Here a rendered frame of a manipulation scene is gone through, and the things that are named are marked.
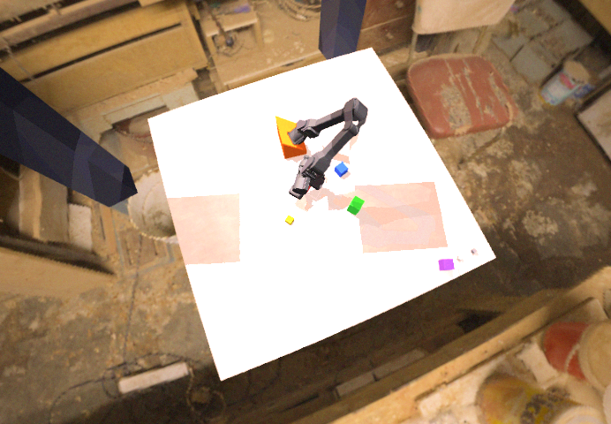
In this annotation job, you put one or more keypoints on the blue block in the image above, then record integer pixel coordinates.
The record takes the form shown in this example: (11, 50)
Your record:
(341, 169)

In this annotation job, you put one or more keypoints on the purple cube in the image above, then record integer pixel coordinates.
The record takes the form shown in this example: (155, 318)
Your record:
(446, 264)

